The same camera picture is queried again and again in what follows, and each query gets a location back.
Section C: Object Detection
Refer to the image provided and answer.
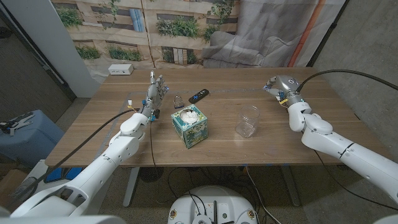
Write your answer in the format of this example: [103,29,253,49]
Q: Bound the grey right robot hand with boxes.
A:
[262,75,306,108]

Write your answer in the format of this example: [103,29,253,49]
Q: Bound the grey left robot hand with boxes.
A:
[141,70,170,123]

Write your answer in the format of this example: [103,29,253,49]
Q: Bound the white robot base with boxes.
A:
[167,185,258,224]

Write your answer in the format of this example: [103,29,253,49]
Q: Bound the black TV remote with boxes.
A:
[188,88,210,105]

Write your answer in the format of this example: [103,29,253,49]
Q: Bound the teal patterned tissue box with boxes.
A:
[170,103,209,149]

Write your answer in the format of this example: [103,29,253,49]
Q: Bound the clear plastic cup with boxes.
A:
[235,105,261,139]

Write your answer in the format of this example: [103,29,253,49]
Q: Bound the brown cardboard box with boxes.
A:
[0,169,29,200]

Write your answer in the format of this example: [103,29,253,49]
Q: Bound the small white connector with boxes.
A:
[126,99,139,113]

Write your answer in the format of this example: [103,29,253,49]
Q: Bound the silver padlock with blue base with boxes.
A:
[173,95,185,110]

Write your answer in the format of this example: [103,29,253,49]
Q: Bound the white power strip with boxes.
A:
[108,63,134,76]

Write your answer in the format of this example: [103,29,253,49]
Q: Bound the printed fabric backdrop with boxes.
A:
[51,0,348,83]

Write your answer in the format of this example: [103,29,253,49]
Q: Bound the black round floor disc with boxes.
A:
[139,167,165,184]

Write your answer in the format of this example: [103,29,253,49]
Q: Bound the white table leg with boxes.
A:
[279,166,301,208]
[123,167,141,208]

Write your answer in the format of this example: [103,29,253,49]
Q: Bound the blue flat panel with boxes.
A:
[43,167,83,184]

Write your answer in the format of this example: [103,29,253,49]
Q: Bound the blue storage bin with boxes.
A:
[0,109,65,169]

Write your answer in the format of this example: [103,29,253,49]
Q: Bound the grey tool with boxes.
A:
[0,111,35,137]

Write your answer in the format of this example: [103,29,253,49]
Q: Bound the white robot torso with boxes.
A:
[0,205,398,224]

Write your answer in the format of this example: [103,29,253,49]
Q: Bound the thin black left wrist cable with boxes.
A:
[149,119,159,169]

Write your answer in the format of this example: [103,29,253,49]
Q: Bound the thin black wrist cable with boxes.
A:
[149,119,159,169]
[313,149,398,212]

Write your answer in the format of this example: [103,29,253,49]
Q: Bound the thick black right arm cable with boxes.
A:
[297,68,398,93]

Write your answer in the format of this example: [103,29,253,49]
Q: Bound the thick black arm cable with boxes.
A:
[6,108,141,208]
[297,68,398,93]

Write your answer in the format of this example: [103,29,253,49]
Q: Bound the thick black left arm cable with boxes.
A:
[6,108,141,208]

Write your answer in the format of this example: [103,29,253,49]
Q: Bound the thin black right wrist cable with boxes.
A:
[313,149,398,212]

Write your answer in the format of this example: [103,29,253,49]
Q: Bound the white floor cable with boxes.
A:
[244,166,274,224]

